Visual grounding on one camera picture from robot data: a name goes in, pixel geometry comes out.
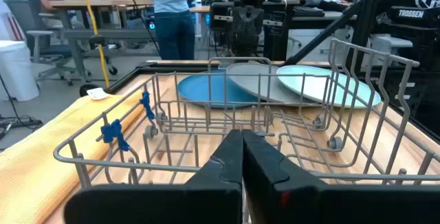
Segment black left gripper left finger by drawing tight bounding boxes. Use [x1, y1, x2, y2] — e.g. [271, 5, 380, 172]
[63, 129, 244, 224]

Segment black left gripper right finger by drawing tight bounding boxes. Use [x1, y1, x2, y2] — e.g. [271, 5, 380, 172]
[242, 129, 440, 224]

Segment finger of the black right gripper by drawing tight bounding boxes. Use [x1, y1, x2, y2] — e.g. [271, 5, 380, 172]
[246, 7, 264, 46]
[232, 7, 248, 46]

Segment light blue plate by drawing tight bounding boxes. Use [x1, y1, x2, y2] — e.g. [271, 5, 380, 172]
[276, 65, 382, 109]

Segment grey plate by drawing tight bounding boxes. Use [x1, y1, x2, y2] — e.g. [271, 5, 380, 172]
[225, 62, 310, 104]

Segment black desk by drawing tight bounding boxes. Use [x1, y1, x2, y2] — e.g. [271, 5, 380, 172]
[291, 0, 358, 29]

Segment blue plastic rack clip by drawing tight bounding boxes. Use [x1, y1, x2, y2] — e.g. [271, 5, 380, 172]
[100, 119, 131, 152]
[140, 91, 155, 120]

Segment wooden desk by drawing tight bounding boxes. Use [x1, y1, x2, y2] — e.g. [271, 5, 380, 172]
[49, 0, 155, 80]

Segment white box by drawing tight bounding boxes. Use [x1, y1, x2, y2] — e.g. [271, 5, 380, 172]
[370, 33, 414, 67]

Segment white cloth label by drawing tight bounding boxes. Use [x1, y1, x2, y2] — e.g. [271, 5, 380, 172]
[86, 87, 109, 100]

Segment black round floor puck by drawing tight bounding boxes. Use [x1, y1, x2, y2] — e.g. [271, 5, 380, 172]
[79, 83, 100, 98]

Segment grey office chair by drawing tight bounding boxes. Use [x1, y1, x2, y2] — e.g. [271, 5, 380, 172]
[3, 0, 118, 87]

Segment yellow waffle cloth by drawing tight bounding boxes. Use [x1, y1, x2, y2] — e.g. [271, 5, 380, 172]
[0, 91, 145, 224]

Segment white cylindrical bin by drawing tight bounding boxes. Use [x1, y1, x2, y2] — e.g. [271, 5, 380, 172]
[0, 40, 39, 102]

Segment grey wire dish rack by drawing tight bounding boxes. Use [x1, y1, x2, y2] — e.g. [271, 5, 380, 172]
[53, 38, 440, 189]

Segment yellow cable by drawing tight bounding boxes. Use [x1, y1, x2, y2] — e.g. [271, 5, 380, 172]
[78, 0, 111, 88]

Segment black floor cables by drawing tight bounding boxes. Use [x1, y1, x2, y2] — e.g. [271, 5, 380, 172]
[0, 76, 44, 141]

